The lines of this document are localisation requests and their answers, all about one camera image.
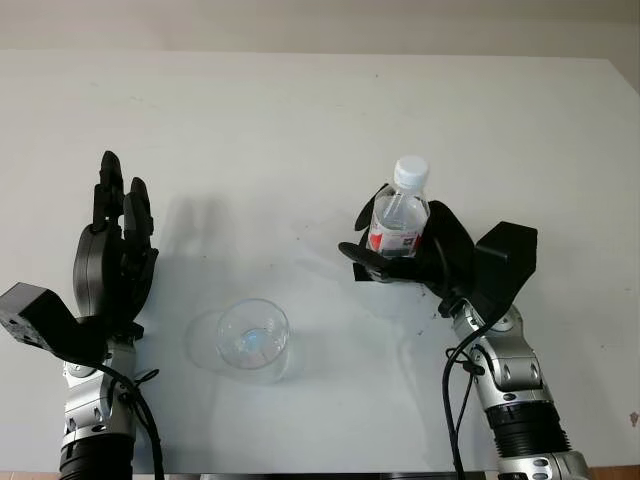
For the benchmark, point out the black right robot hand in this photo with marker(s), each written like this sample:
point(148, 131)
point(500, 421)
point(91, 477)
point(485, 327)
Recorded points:
point(447, 255)

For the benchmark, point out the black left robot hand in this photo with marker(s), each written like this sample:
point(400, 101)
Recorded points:
point(100, 270)

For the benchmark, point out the clear water bottle red label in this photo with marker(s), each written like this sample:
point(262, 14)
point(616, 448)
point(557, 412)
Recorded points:
point(400, 215)

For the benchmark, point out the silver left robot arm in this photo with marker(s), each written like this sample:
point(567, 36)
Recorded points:
point(87, 420)

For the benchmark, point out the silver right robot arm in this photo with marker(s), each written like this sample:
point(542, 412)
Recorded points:
point(515, 385)

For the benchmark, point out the clear plastic cup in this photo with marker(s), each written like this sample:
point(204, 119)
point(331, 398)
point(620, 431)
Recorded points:
point(253, 342)

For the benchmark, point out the black tape rectangle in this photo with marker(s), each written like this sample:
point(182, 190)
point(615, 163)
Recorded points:
point(359, 275)

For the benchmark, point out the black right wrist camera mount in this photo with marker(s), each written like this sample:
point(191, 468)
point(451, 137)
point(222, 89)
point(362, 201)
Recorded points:
point(510, 265)

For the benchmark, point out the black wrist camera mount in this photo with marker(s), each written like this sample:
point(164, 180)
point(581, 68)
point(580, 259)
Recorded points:
point(510, 265)
point(35, 320)

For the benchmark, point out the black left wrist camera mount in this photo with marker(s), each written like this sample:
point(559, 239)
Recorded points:
point(35, 320)

